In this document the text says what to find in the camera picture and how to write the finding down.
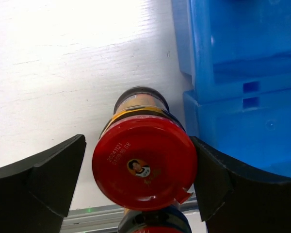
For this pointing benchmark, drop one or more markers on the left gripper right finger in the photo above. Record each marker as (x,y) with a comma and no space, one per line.
(234,197)

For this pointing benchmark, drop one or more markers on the middle blue storage bin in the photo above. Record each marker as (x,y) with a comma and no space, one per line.
(233,48)

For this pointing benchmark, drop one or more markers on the blue storage bin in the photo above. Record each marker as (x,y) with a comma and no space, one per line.
(255,128)
(233,48)

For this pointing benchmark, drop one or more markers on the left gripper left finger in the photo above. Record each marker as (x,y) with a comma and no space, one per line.
(36,192)

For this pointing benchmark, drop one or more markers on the near blue storage bin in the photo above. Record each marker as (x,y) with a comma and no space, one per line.
(255,128)

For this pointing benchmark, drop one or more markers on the red-lid chili jar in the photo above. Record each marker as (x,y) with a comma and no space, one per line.
(166,220)
(144,159)

